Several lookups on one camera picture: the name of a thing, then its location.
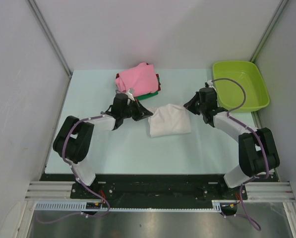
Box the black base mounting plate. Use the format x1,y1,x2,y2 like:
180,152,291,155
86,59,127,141
40,173,280,201

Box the lime green plastic basin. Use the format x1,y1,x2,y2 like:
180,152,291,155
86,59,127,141
212,60,270,112

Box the grey aluminium corner post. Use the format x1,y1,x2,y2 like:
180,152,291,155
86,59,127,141
249,0,291,63
26,0,72,78

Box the white slotted cable duct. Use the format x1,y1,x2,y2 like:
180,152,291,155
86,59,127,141
35,200,237,213

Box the green folded t shirt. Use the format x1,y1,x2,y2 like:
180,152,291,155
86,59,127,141
136,91,159,101

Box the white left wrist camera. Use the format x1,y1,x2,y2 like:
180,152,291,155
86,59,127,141
125,88,135,101

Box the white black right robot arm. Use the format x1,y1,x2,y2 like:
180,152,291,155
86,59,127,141
184,87,280,199

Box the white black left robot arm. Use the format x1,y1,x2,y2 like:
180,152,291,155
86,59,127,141
53,93,153,198

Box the dark red folded t shirt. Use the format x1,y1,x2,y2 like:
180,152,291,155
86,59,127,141
116,73,161,91

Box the aluminium frame rail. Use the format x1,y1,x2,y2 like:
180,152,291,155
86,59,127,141
25,181,296,203

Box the pink folded t shirt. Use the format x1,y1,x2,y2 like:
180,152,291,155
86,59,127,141
115,62,158,97

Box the white t shirt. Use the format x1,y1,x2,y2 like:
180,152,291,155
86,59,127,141
148,104,192,138

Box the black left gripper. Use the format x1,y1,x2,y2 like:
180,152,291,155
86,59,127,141
121,98,152,121

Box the grey aluminium corner post left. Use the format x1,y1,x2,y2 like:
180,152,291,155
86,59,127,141
26,0,72,78

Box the grey aluminium corner post right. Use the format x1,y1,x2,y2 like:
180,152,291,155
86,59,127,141
249,0,291,63

